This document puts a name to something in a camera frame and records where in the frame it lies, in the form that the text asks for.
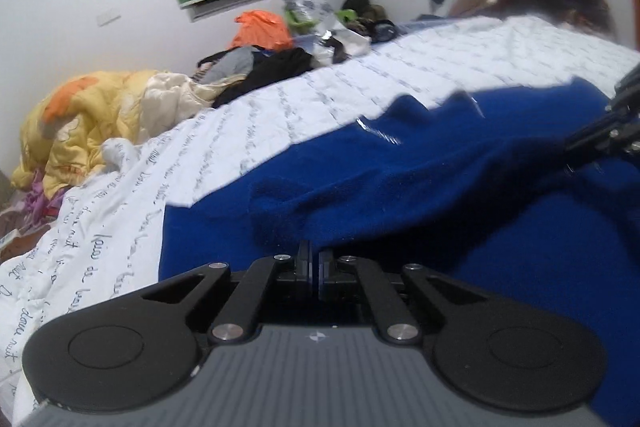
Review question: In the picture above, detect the blue fleece garment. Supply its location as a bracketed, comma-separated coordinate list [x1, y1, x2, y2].
[158, 77, 640, 427]

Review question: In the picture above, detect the white printed bed blanket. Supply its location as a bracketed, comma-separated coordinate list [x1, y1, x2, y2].
[0, 14, 640, 427]

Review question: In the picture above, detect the black clothing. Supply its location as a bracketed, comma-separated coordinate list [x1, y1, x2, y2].
[196, 48, 316, 108]

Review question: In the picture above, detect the crumpled plastic bag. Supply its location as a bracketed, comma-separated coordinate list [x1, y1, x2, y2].
[279, 0, 373, 68]

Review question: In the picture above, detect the green plush toy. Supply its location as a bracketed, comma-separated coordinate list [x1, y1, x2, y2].
[284, 6, 361, 32]

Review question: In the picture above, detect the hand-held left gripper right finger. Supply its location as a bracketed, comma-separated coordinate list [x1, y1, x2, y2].
[317, 247, 482, 346]

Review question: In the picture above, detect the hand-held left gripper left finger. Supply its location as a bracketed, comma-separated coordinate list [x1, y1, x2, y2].
[141, 239, 314, 346]

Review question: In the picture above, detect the yellow quilt with orange patch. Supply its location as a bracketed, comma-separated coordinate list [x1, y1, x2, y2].
[11, 71, 221, 199]

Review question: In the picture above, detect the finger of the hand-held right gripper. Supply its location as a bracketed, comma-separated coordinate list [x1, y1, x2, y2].
[564, 63, 640, 174]

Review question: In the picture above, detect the purple floral bedsheet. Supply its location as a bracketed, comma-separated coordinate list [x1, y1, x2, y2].
[0, 169, 68, 258]

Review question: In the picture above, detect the orange cloth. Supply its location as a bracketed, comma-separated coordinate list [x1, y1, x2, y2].
[229, 10, 295, 51]

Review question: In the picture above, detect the green and black clothes heap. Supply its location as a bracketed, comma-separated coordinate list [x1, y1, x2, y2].
[342, 0, 397, 44]

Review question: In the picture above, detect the grey clothing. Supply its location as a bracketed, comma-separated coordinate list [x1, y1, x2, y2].
[201, 47, 255, 85]

